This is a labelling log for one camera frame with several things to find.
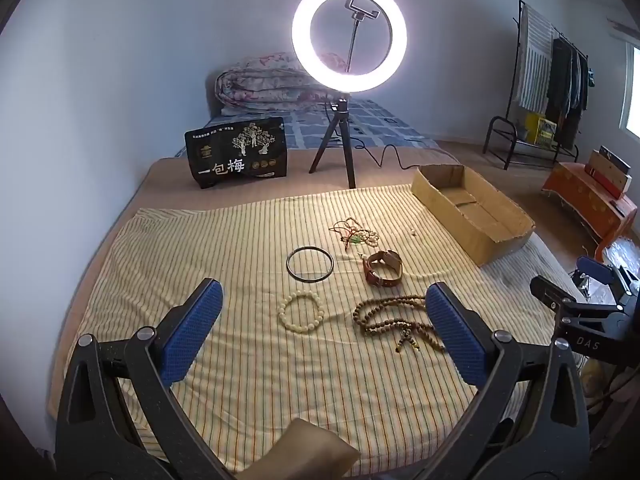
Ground blue patterned bedsheet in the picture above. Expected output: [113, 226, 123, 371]
[172, 99, 441, 158]

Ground window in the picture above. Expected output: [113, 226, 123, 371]
[620, 42, 640, 138]

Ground striped hanging towel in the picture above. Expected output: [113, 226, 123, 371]
[515, 2, 555, 113]

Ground person's right hand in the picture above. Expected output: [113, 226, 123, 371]
[580, 360, 621, 411]

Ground tan cloth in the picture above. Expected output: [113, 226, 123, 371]
[240, 417, 362, 476]

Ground black power cable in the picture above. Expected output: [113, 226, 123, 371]
[327, 105, 463, 171]

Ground dark hanging clothes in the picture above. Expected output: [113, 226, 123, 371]
[545, 37, 591, 148]

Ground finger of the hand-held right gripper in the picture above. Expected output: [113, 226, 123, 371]
[530, 274, 640, 361]
[576, 255, 640, 311]

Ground yellow box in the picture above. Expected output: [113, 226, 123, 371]
[522, 112, 558, 148]

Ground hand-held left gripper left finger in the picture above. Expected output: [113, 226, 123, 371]
[56, 277, 236, 480]

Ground yellow striped cloth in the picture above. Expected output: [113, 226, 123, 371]
[65, 184, 576, 478]

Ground white ring light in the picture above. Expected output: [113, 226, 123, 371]
[291, 0, 408, 93]

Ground bead string with red cord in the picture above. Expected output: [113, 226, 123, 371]
[329, 217, 381, 251]

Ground black snack bag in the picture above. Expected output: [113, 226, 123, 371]
[184, 116, 289, 190]

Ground phone holder on rod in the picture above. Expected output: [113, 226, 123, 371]
[344, 0, 382, 73]

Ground black clothes rack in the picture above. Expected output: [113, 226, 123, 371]
[482, 0, 593, 171]

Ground long red wooden box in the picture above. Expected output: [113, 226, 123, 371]
[585, 146, 633, 200]

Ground folded floral quilt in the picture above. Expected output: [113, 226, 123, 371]
[215, 51, 346, 110]

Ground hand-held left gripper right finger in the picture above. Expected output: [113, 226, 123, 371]
[415, 281, 591, 480]

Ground brown leather strap watch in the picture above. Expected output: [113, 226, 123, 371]
[361, 250, 404, 288]

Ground black bangle ring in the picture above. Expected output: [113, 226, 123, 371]
[286, 246, 334, 284]

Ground brown bead necklace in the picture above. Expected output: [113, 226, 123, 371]
[351, 295, 447, 356]

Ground cardboard box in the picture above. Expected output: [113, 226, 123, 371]
[411, 164, 537, 267]

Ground white bead bracelet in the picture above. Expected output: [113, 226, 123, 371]
[278, 292, 321, 332]

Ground orange cabinet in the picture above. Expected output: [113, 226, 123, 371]
[541, 161, 638, 261]

